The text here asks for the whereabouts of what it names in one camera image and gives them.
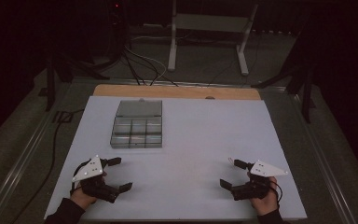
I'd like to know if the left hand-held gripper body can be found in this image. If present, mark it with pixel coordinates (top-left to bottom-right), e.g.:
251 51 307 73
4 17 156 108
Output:
71 154 122 204

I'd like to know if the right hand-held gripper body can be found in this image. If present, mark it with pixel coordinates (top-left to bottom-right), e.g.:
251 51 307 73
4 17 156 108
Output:
230 160 290 202

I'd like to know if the person's left hand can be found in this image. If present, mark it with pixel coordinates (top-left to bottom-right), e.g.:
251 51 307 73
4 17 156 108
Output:
69 172 107 210

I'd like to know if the person's right hand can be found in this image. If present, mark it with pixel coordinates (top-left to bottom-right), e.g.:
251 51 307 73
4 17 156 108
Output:
247 172 280 217

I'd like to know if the clear plastic compartment box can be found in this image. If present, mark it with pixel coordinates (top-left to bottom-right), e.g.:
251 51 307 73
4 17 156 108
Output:
109 99 163 149

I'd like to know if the black tripod stand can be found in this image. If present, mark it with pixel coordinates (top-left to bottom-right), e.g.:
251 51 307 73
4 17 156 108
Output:
37 52 110 112
251 12 320 124

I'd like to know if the dark equipment rack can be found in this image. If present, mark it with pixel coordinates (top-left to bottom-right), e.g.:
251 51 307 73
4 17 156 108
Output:
101 0 130 63

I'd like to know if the white metal stand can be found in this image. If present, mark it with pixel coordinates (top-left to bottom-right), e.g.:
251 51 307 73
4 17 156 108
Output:
167 0 259 77

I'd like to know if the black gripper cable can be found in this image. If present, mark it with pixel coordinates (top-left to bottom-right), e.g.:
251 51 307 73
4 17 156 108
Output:
268 179 283 203

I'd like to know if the black floor cable bundle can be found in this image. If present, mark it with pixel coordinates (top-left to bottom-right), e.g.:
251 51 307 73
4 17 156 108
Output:
121 50 179 88

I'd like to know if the white floor cable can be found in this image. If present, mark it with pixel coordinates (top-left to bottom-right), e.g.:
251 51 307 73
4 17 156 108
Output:
124 35 169 79

